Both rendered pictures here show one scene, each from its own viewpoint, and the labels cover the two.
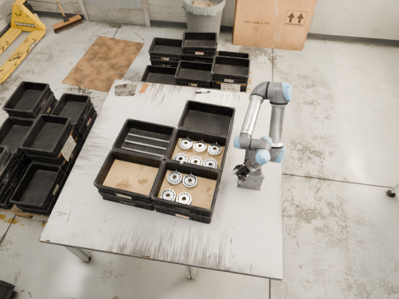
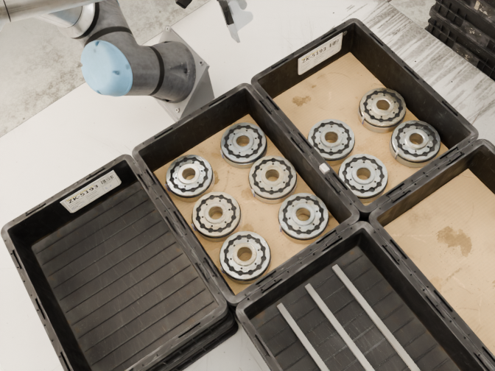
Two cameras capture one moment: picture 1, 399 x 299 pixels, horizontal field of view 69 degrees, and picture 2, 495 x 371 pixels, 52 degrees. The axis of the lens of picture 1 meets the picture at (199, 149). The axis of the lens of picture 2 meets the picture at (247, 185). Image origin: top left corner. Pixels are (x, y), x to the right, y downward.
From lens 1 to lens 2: 1.70 m
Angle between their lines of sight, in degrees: 55
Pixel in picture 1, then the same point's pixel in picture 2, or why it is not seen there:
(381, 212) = (9, 45)
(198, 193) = (331, 108)
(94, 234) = not seen: outside the picture
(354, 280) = (160, 12)
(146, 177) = (436, 243)
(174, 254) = (462, 75)
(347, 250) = not seen: hidden behind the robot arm
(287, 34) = not seen: outside the picture
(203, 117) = (102, 320)
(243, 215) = (266, 51)
